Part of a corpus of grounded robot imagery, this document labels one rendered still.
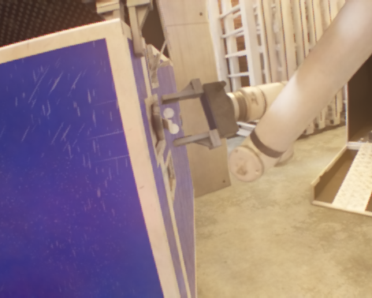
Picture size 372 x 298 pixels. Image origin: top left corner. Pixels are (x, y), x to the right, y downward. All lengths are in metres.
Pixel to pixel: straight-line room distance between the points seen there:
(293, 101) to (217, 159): 1.49
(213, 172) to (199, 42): 0.93
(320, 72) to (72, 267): 0.57
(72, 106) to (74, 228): 0.21
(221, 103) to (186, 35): 1.26
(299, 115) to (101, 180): 0.37
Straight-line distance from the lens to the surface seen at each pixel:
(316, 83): 0.50
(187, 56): 1.82
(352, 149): 2.41
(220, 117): 0.60
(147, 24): 1.39
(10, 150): 0.49
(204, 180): 1.96
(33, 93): 0.45
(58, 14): 1.45
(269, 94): 0.67
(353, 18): 0.49
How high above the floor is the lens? 0.86
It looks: 15 degrees down
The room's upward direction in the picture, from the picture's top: 9 degrees counter-clockwise
